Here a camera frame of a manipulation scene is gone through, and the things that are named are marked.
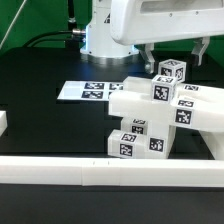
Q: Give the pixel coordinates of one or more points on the white cube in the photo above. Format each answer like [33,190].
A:
[173,68]

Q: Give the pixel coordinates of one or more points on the black cable connector post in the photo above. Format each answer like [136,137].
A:
[77,35]

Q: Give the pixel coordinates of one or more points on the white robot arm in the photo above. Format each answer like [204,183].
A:
[100,47]

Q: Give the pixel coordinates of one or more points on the white right fence bar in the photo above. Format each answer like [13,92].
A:
[215,143]

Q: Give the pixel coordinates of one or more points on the white front fence bar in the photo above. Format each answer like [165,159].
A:
[111,172]

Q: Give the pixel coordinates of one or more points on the white chair seat part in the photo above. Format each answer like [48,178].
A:
[160,140]

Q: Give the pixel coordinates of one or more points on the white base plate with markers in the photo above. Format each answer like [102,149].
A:
[88,90]

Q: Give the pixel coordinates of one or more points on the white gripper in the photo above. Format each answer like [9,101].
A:
[152,21]

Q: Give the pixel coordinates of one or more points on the white diagonal rod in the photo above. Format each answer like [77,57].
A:
[12,23]

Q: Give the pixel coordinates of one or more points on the white cube marker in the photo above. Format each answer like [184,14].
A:
[163,88]

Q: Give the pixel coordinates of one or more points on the white chair back frame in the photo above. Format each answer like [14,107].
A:
[193,106]

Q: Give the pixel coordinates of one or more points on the white fence bar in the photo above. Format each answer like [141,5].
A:
[111,172]
[215,143]

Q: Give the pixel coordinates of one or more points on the white left fence block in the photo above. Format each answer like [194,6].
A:
[3,122]

